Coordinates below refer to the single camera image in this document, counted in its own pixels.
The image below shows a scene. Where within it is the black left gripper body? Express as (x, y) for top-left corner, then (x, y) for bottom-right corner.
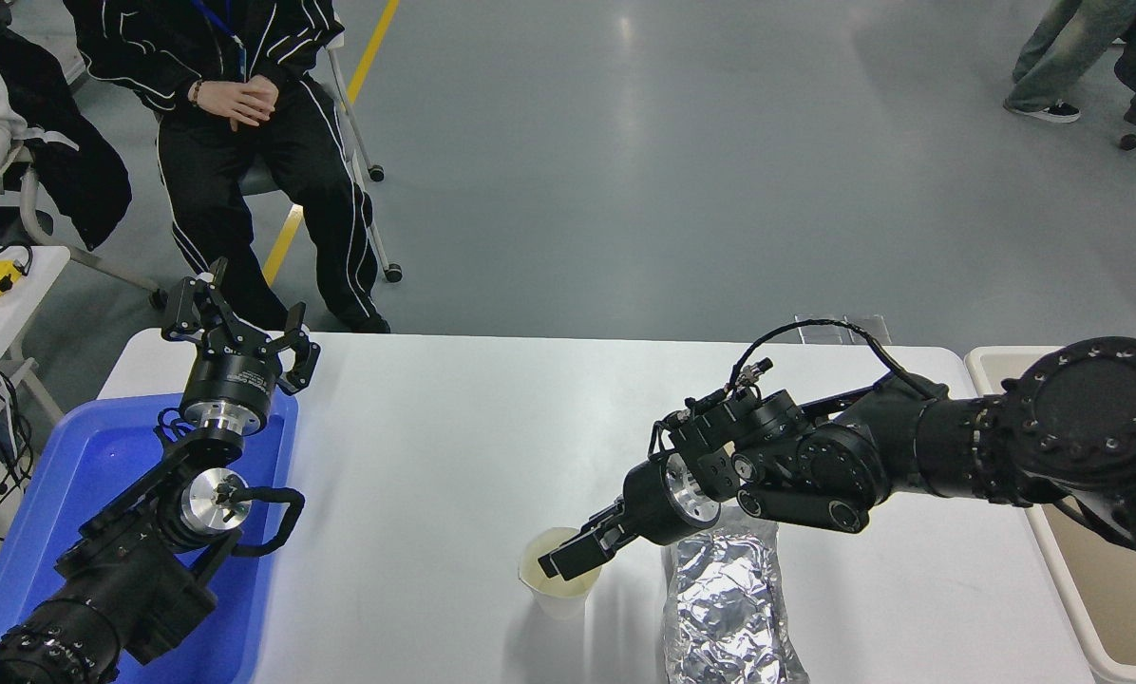
(183, 342), (284, 411)

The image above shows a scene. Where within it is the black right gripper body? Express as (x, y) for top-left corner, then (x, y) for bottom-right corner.
(622, 456), (695, 548)

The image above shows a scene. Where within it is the white paper cup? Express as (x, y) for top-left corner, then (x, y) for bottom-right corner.
(518, 527), (604, 621)

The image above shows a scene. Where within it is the grey chair with white frame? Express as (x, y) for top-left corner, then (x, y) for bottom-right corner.
(240, 33), (405, 285)

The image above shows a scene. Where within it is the person's right hand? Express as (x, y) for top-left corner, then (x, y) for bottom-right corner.
(201, 80), (262, 133)

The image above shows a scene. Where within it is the person's left hand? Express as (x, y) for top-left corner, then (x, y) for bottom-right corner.
(239, 76), (280, 119)

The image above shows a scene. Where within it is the white framed chair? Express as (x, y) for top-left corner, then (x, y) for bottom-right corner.
(0, 133), (169, 311)

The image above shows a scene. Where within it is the crumpled silver foil tray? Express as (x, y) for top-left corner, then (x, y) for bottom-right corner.
(661, 508), (810, 684)

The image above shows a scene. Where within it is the blue plastic tray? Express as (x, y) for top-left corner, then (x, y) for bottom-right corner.
(0, 391), (300, 684)

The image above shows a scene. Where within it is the black jacket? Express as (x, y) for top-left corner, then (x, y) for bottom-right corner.
(0, 19), (135, 251)

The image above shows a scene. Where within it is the small white side table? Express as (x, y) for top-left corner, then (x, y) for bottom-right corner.
(0, 245), (73, 419)

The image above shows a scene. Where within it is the metal floor socket cover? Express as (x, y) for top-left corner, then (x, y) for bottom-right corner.
(794, 313), (845, 346)
(843, 313), (895, 346)

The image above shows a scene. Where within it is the grey floor platform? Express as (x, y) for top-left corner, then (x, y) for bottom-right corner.
(50, 43), (91, 91)

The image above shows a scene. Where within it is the large pale plastic bin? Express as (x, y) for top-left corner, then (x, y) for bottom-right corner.
(965, 345), (1136, 684)

